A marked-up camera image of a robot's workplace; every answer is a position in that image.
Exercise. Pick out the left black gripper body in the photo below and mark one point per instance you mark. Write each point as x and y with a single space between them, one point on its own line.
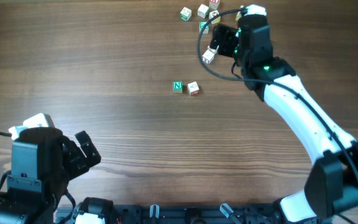
74 158

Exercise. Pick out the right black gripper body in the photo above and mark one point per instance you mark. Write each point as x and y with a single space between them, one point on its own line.
228 48

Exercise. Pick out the wooden block yellow side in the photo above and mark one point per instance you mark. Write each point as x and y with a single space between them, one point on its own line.
213 14

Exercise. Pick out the wooden block green letter Y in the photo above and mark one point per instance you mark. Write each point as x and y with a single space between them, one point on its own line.
204 27

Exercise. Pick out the wooden block red letter A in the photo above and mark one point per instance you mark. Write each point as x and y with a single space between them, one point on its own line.
193 89

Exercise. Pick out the wooden block green letter N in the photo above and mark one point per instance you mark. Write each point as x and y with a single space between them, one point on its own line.
177 86

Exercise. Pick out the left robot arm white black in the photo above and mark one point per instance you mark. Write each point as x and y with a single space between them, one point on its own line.
43 163

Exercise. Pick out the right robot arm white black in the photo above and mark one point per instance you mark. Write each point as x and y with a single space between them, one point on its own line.
332 185

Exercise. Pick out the wooden block plain middle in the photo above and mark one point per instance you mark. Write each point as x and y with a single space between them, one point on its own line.
214 51

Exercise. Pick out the wooden block plain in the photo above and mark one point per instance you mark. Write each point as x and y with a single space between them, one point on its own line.
203 11
214 51

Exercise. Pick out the wooden block red edge lower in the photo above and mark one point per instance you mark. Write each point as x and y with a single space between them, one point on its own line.
208 57

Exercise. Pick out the wooden block red edge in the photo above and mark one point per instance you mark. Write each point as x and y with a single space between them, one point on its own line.
214 4
208 57

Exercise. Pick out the wooden block red top edge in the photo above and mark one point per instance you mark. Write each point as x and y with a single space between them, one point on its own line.
214 4

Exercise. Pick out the wooden block plain top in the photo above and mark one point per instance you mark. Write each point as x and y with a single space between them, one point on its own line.
203 11

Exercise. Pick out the wooden block green corner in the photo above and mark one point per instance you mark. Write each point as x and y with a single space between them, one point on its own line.
185 14

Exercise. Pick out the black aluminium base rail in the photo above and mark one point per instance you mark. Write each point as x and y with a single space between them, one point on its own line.
250 214

